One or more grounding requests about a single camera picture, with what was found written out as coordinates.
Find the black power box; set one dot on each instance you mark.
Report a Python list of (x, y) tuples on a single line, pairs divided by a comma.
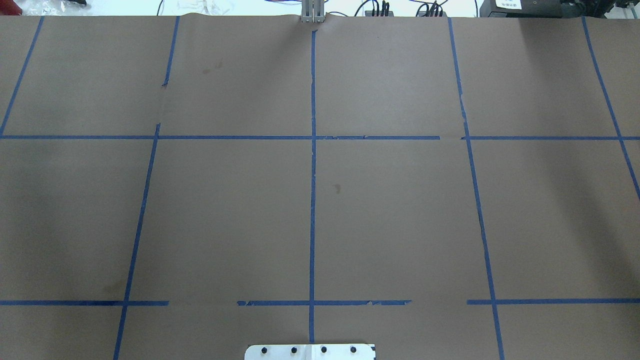
[(521, 9)]

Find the aluminium frame post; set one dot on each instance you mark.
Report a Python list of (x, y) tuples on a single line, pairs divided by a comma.
[(313, 11)]

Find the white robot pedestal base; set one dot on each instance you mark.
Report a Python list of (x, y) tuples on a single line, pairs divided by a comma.
[(331, 351)]

